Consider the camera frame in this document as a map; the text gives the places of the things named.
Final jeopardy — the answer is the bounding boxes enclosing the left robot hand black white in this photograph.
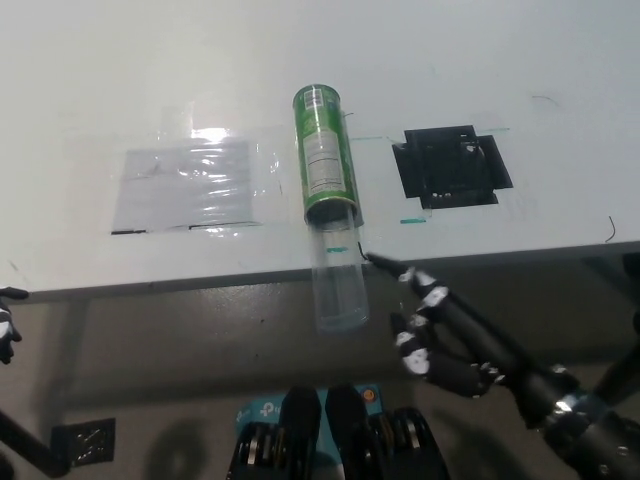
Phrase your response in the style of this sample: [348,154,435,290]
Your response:
[0,286,30,365]

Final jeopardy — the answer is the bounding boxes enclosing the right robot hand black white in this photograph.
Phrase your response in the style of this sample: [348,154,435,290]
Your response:
[366,252,569,427]

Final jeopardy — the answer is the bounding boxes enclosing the clear plastic chips tray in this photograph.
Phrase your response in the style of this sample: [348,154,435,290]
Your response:
[306,208,372,337]

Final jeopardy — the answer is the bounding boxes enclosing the robot body black blocks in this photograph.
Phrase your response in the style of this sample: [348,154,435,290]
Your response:
[227,383,450,480]

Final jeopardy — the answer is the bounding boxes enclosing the green chips can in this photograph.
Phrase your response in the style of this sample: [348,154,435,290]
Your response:
[291,84,361,226]

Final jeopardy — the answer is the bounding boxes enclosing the black table leg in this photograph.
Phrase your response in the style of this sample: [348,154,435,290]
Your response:
[0,407,71,479]
[592,309,640,409]

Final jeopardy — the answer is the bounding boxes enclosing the black tape floor patch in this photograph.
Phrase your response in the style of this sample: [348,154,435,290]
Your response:
[51,417,117,469]

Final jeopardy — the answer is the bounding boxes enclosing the black tape square marker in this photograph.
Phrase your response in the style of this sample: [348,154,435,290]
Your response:
[392,124,515,210]

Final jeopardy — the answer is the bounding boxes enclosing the teal router box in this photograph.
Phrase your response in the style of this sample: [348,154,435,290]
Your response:
[233,383,384,454]

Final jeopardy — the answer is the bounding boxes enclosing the clear plastic film sheet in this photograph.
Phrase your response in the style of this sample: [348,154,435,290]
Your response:
[62,99,294,244]

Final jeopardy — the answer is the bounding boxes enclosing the clear taped plastic sheet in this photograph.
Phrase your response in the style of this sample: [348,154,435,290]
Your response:
[109,140,264,235]

